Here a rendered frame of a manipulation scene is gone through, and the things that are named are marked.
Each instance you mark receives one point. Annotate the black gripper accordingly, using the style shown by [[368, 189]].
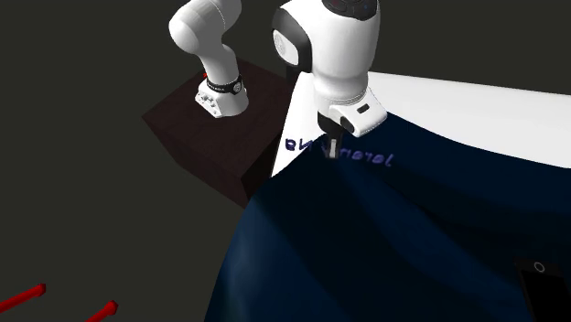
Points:
[[328, 122]]

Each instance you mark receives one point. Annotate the black smartphone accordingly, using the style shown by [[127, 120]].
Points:
[[546, 294]]

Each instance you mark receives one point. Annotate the red bar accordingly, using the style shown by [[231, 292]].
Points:
[[24, 296], [103, 311]]

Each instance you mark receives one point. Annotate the bed with dark blue cover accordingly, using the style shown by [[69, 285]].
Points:
[[379, 232]]

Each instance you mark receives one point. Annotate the dark maroon robot stand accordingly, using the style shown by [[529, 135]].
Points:
[[200, 138]]

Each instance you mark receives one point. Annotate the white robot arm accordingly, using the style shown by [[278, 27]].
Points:
[[339, 49]]

